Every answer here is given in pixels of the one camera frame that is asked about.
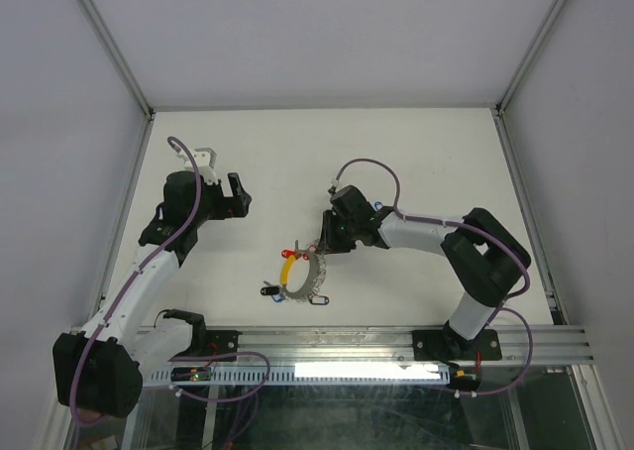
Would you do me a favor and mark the large keyring with yellow grip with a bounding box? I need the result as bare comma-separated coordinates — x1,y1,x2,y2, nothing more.
259,242,330,306

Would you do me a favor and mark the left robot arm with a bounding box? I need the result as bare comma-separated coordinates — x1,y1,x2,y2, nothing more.
53,170,252,418

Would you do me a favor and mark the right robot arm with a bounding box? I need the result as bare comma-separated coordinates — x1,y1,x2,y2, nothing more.
317,185,531,363

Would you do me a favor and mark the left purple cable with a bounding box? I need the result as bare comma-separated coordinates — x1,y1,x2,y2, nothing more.
68,135,203,427

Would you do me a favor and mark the purple cable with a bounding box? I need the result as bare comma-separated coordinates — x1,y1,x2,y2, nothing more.
326,158,534,397
68,135,203,427

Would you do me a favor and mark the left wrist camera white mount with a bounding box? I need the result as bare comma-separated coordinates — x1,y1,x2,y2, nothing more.
176,148,218,185

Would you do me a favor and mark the aluminium mounting rail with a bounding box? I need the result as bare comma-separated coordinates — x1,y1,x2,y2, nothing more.
64,323,595,368

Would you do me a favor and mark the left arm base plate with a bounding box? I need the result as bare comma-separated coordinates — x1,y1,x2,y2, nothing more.
191,329,241,362

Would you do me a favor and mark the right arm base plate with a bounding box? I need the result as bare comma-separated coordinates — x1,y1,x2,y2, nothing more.
411,328,502,362

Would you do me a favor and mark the slotted white cable duct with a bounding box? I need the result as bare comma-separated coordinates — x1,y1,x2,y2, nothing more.
145,361,450,388

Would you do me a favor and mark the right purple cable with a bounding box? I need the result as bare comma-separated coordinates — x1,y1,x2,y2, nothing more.
326,158,534,397

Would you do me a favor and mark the left aluminium frame post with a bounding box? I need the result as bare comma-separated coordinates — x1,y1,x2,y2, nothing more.
76,0,155,120

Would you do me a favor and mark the aluminium frame post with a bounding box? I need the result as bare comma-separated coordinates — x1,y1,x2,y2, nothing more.
76,0,155,120
494,0,571,116

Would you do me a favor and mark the right aluminium frame post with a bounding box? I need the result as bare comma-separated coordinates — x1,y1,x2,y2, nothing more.
494,0,571,116

